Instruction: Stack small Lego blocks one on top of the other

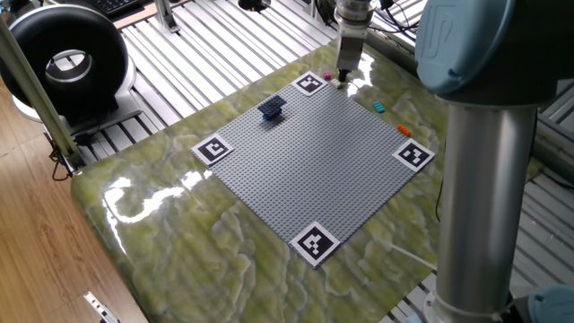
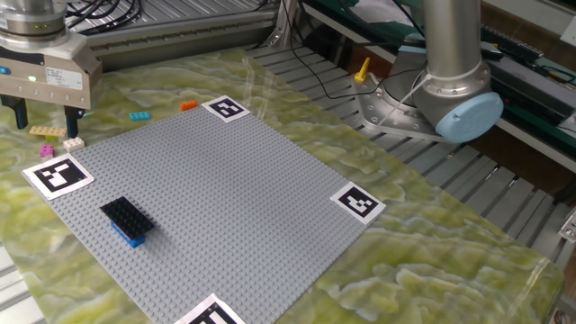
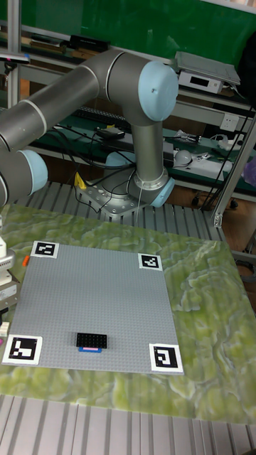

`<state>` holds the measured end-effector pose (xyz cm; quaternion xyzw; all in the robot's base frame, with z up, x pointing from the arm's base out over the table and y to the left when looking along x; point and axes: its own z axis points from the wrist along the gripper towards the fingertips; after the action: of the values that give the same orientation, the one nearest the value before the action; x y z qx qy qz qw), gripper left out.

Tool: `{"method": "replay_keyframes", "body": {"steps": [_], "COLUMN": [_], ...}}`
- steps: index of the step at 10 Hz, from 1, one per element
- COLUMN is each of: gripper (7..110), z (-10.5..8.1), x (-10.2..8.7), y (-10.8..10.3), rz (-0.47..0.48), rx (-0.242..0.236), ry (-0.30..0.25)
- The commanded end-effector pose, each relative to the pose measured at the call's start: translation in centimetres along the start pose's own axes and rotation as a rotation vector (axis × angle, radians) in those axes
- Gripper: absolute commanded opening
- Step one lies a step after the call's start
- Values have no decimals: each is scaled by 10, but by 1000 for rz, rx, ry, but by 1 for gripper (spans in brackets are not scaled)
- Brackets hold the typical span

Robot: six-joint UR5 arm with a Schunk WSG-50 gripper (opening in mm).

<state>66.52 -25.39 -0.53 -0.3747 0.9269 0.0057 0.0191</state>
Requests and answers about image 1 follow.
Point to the small black round object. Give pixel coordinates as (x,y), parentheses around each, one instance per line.
(253,3)

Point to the silver UR5 robot arm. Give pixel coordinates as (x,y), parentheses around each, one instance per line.
(484,202)

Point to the green marble pattern mat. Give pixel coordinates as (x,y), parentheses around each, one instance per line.
(202,269)

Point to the upright aluminium bracket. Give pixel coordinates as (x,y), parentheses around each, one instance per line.
(166,15)

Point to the black Lego plate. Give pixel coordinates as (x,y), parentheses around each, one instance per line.
(272,104)

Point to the cyan Lego plate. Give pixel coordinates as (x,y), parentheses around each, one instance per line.
(379,107)

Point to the grey Lego baseplate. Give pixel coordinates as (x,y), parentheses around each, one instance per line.
(314,170)

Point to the black keyboard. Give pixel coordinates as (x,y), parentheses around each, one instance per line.
(114,5)

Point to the small magenta Lego brick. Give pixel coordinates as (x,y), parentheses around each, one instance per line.
(327,75)

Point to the silver Schunk gripper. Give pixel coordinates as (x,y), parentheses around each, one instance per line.
(352,49)

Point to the blue Lego brick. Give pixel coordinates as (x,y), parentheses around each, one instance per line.
(271,116)

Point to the slanted aluminium profile post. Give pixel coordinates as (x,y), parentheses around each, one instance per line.
(36,94)

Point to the orange Lego brick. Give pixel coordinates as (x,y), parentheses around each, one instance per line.
(404,130)

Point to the black white fiducial marker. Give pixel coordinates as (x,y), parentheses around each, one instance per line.
(413,154)
(309,83)
(212,149)
(315,243)

